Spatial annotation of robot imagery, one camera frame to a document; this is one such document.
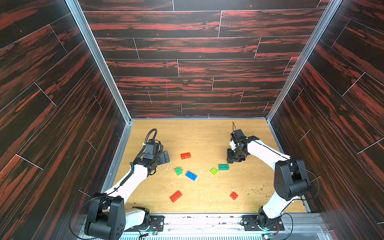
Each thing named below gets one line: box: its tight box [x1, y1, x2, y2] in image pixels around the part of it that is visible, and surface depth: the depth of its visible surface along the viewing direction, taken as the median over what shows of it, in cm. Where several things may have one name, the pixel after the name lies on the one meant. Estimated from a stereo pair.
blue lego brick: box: [186, 171, 198, 182], surface depth 90 cm
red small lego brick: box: [230, 191, 238, 201], surface depth 84 cm
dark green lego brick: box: [218, 164, 230, 171], surface depth 95 cm
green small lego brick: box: [175, 167, 183, 176], surface depth 91 cm
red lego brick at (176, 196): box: [170, 190, 183, 203], surface depth 84 cm
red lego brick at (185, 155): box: [180, 152, 191, 160], surface depth 100 cm
